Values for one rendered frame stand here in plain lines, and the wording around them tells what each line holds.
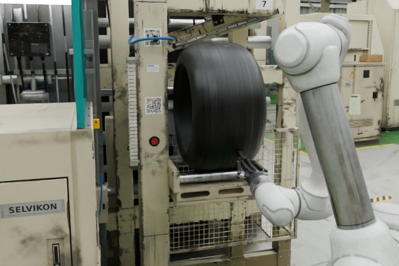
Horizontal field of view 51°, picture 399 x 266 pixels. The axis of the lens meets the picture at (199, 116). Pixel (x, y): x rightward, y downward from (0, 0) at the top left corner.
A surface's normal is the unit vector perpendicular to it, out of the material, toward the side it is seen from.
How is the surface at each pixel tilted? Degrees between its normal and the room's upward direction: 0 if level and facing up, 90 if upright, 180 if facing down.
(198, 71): 61
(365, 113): 90
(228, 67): 49
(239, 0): 90
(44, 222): 90
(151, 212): 90
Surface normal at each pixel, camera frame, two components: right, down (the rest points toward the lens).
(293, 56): -0.67, -0.02
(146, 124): 0.26, 0.16
